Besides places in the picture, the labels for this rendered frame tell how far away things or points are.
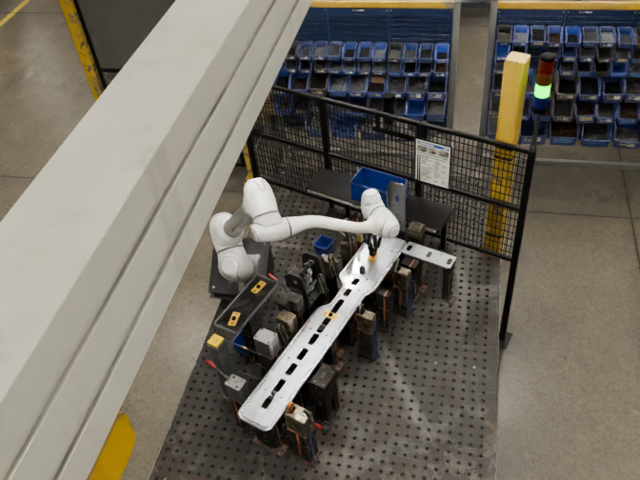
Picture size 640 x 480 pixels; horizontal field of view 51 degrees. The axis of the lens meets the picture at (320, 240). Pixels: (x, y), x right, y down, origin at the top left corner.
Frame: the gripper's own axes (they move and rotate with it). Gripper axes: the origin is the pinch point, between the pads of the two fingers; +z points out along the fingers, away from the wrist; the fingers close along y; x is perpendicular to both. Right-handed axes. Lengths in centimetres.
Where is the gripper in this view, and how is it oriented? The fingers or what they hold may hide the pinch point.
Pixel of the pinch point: (372, 250)
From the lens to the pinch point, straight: 370.3
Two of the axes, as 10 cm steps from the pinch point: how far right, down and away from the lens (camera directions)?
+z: 0.8, 7.2, 6.9
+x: 5.1, -6.2, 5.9
